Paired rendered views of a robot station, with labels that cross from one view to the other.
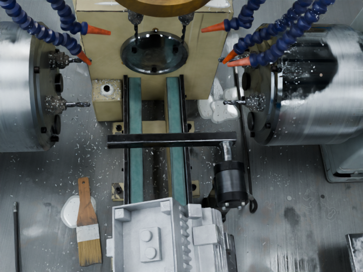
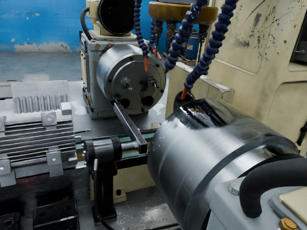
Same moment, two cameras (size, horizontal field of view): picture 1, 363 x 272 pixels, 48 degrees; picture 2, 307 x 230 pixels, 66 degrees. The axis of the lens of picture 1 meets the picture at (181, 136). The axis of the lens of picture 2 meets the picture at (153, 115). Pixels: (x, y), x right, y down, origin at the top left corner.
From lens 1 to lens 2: 0.76 m
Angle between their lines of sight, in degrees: 62
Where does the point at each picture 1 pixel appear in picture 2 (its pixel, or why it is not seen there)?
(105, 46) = (173, 94)
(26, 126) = (107, 70)
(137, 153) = (124, 139)
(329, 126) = (174, 170)
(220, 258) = (32, 132)
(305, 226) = not seen: outside the picture
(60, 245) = not seen: hidden behind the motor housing
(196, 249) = (39, 115)
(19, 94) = (117, 58)
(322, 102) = (185, 137)
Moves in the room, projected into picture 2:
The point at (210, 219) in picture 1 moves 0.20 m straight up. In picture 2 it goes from (62, 120) to (52, 27)
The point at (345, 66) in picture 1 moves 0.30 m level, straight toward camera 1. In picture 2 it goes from (229, 129) to (76, 93)
